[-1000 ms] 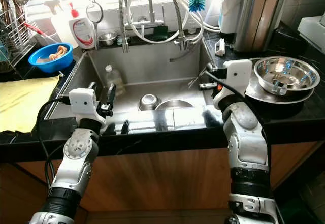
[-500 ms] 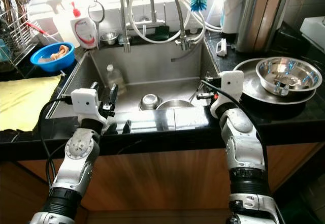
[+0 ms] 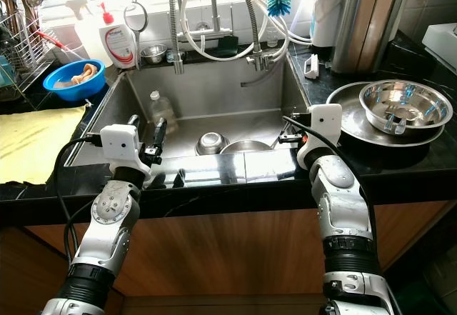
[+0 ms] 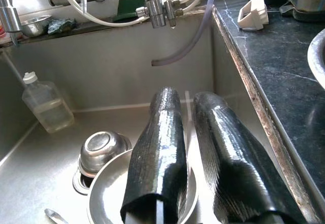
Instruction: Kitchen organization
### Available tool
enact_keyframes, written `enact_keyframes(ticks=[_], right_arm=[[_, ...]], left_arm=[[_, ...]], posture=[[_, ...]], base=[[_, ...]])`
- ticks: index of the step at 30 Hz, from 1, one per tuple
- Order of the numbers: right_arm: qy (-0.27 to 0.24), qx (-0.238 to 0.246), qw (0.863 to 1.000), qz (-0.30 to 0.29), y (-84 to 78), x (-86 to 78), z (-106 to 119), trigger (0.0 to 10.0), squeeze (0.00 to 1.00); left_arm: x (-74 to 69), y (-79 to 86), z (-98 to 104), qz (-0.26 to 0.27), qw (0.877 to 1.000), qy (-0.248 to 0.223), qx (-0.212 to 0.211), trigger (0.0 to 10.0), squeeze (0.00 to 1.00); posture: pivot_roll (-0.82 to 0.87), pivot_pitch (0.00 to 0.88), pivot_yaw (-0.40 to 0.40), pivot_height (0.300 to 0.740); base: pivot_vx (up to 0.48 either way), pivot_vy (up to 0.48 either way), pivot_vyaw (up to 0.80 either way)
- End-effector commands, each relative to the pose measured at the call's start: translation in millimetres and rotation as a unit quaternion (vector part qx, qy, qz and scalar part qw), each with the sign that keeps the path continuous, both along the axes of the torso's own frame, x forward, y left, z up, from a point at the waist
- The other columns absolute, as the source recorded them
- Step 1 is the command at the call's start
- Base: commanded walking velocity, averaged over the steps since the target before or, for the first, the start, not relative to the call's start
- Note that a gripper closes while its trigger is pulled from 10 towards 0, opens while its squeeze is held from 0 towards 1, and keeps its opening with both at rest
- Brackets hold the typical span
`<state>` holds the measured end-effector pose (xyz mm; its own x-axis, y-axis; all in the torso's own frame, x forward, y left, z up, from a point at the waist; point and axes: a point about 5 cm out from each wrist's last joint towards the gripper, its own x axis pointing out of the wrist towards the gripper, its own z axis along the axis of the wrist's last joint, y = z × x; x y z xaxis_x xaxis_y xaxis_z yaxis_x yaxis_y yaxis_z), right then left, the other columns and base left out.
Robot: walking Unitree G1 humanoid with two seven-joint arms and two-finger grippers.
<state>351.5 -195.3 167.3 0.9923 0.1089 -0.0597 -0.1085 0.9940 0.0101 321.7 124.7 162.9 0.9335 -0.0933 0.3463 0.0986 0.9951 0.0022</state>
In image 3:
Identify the white jug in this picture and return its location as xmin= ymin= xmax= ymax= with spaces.
xmin=308 ymin=0 xmax=351 ymax=48

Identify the white red-pump soap bottle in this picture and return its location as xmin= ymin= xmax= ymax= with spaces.
xmin=99 ymin=2 xmax=138 ymax=69

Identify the steel wire dish rack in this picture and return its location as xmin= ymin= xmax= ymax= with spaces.
xmin=0 ymin=0 xmax=54 ymax=94

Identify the large steel plate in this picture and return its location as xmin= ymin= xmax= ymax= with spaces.
xmin=326 ymin=81 xmax=445 ymax=146

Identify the clear plastic bottle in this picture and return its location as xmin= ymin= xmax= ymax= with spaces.
xmin=148 ymin=91 xmax=176 ymax=126

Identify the small steel cup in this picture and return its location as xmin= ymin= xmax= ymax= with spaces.
xmin=141 ymin=45 xmax=167 ymax=64

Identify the small white plug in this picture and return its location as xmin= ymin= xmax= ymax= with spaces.
xmin=303 ymin=53 xmax=320 ymax=80

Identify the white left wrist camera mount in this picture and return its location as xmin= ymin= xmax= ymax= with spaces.
xmin=100 ymin=124 xmax=142 ymax=167

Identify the wide shallow steel bowl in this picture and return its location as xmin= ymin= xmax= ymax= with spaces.
xmin=219 ymin=139 xmax=272 ymax=154

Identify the white flexible hose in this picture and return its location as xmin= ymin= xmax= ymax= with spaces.
xmin=179 ymin=0 xmax=311 ymax=62

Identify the tall steel cylinder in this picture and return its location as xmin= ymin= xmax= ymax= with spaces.
xmin=331 ymin=0 xmax=411 ymax=74

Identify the red-handled utensil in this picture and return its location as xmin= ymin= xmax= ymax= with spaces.
xmin=36 ymin=29 xmax=69 ymax=50

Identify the shiny deep steel bowl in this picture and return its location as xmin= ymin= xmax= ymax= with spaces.
xmin=359 ymin=79 xmax=433 ymax=134

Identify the chrome mixer tap grey hose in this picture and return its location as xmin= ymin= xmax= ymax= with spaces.
xmin=189 ymin=0 xmax=266 ymax=71

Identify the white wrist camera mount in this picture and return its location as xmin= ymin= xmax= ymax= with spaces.
xmin=298 ymin=104 xmax=343 ymax=164
xmin=100 ymin=124 xmax=142 ymax=167

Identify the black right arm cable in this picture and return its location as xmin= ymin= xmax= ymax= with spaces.
xmin=281 ymin=115 xmax=383 ymax=248

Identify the small steel bowl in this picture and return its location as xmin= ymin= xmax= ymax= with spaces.
xmin=196 ymin=132 xmax=229 ymax=156

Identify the beige sponge cloth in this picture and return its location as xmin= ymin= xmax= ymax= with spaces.
xmin=61 ymin=63 xmax=99 ymax=87

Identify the stainless steel sink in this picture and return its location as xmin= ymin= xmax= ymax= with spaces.
xmin=68 ymin=56 xmax=318 ymax=186

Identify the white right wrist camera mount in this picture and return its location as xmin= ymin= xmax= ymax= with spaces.
xmin=298 ymin=104 xmax=343 ymax=164

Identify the chrome spring faucet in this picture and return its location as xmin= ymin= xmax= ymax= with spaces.
xmin=169 ymin=0 xmax=185 ymax=74

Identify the blue plastic bowl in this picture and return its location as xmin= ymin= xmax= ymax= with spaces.
xmin=43 ymin=59 xmax=106 ymax=102

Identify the brown wooden cabinet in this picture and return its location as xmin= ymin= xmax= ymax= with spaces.
xmin=0 ymin=199 xmax=457 ymax=315

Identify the teal plastic box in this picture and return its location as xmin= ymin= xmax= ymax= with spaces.
xmin=0 ymin=56 xmax=16 ymax=87

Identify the yellow cloth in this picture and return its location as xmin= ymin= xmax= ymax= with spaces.
xmin=0 ymin=106 xmax=88 ymax=185

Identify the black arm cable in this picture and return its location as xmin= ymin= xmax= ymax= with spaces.
xmin=52 ymin=134 xmax=104 ymax=266
xmin=281 ymin=115 xmax=383 ymax=248

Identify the small round wire strainer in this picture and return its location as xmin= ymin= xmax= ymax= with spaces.
xmin=124 ymin=0 xmax=149 ymax=51

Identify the white plastic container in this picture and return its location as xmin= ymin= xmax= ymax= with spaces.
xmin=423 ymin=22 xmax=457 ymax=69

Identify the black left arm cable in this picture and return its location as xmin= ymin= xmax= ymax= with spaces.
xmin=52 ymin=134 xmax=104 ymax=266

